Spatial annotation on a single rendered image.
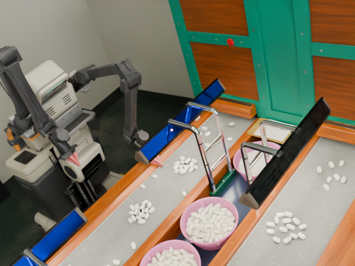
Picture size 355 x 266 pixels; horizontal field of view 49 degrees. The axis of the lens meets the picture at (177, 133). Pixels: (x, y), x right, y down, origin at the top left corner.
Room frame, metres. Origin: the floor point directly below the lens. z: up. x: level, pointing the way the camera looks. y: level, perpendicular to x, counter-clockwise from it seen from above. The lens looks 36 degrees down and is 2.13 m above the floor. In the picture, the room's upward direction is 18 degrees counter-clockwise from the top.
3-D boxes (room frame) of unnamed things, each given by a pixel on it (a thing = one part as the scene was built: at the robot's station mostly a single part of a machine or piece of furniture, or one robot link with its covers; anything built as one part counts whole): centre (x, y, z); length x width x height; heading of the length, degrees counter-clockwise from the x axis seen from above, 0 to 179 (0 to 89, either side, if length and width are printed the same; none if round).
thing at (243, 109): (1.91, -0.35, 0.83); 0.30 x 0.06 x 0.07; 39
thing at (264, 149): (1.21, -0.34, 0.90); 0.20 x 0.19 x 0.45; 129
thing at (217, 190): (1.52, -0.09, 0.90); 0.20 x 0.19 x 0.45; 129
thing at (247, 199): (1.15, -0.40, 1.08); 0.62 x 0.08 x 0.07; 129
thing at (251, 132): (1.61, -0.52, 0.77); 0.33 x 0.15 x 0.01; 39
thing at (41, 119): (1.67, 0.59, 1.40); 0.11 x 0.06 x 0.43; 134
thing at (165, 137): (1.59, -0.05, 1.08); 0.62 x 0.08 x 0.07; 129
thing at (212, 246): (1.20, -0.01, 0.72); 0.27 x 0.27 x 0.10
